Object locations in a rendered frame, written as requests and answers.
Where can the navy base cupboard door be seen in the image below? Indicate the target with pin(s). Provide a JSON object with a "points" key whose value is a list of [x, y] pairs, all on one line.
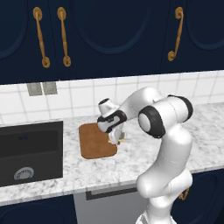
{"points": [[204, 198], [35, 211]]}

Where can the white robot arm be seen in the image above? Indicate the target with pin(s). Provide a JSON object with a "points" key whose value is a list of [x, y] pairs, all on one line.
{"points": [[172, 151]]}

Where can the brown wooden cutting board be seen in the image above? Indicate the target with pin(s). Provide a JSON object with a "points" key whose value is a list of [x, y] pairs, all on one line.
{"points": [[94, 144]]}

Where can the grey dishwasher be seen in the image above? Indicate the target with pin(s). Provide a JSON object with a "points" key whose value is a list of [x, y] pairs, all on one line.
{"points": [[113, 210]]}

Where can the black sink basin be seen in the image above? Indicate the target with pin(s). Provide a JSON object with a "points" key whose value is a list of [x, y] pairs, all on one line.
{"points": [[32, 151]]}

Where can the navy wall cupboard door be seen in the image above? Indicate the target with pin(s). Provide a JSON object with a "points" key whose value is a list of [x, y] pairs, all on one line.
{"points": [[17, 35], [204, 32], [110, 35]]}

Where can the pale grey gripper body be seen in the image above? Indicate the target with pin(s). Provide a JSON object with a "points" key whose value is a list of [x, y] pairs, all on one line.
{"points": [[115, 134]]}

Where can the grey wall socket plate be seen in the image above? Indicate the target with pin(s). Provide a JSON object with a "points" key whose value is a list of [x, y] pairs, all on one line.
{"points": [[50, 88], [34, 89]]}

